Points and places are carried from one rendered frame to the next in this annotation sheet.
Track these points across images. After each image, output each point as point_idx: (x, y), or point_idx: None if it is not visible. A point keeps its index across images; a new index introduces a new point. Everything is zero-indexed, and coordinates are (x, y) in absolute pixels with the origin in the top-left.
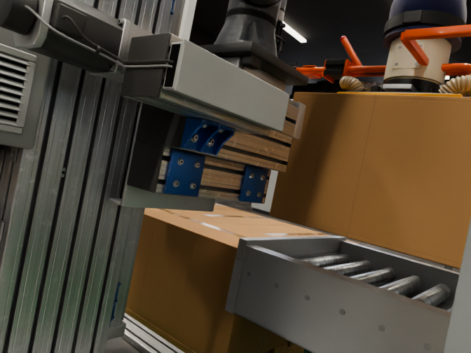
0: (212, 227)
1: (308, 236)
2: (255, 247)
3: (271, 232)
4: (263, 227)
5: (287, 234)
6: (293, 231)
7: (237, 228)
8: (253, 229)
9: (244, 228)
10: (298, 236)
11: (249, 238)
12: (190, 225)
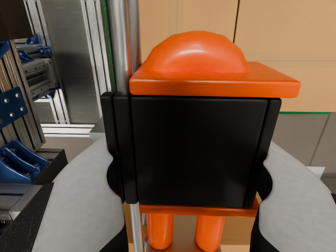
0: (167, 25)
1: (315, 71)
2: (95, 141)
3: (258, 51)
4: (293, 15)
5: (278, 62)
6: (330, 43)
7: (215, 27)
8: (244, 31)
9: (229, 27)
10: (292, 70)
11: (97, 135)
12: (143, 10)
